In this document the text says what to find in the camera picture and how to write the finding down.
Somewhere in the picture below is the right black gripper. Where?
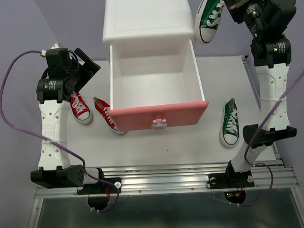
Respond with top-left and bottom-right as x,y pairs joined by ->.
221,0 -> 269,41

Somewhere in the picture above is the green sneaker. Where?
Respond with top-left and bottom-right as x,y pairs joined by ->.
194,0 -> 225,44
219,98 -> 240,149

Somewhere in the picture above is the pink drawer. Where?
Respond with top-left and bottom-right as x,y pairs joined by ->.
109,40 -> 209,132

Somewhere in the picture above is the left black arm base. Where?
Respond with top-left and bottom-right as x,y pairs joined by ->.
77,177 -> 122,214

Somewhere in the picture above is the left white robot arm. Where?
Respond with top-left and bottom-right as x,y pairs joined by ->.
30,47 -> 100,189

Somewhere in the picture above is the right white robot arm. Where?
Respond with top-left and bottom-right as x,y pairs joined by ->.
224,0 -> 297,187

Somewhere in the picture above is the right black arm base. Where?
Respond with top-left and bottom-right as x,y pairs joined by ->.
206,171 -> 255,205

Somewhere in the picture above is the red sneaker near cabinet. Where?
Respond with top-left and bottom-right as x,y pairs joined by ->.
93,97 -> 127,135

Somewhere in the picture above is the white shoe cabinet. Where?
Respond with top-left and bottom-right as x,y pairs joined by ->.
102,0 -> 196,58

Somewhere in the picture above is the red sneaker far left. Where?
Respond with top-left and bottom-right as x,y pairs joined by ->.
70,93 -> 93,125

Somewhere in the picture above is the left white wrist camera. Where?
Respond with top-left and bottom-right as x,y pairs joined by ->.
40,43 -> 63,58

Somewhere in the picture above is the aluminium mounting rail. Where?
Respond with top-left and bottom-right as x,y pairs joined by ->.
35,160 -> 301,199

